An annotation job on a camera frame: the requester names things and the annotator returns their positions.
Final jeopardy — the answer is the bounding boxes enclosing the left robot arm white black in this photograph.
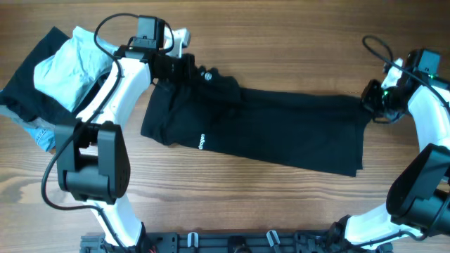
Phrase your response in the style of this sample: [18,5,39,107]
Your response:
[48,46,197,252]

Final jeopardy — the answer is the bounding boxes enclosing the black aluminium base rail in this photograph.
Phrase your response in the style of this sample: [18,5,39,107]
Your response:
[79,230,394,253]

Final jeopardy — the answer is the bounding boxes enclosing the blue denim jeans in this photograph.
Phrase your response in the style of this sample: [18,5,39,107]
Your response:
[23,127,56,152]

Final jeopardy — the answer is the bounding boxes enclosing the black folded garment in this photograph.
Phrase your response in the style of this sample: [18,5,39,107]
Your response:
[1,27,100,124]

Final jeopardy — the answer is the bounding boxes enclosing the light blue folded shirt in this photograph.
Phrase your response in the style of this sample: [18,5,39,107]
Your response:
[33,27,118,112]

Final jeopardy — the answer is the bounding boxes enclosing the black polo shirt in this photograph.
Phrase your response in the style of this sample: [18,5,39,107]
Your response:
[141,67,371,176]

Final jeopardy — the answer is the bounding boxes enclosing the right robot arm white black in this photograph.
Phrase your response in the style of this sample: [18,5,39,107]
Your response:
[324,72,449,252]

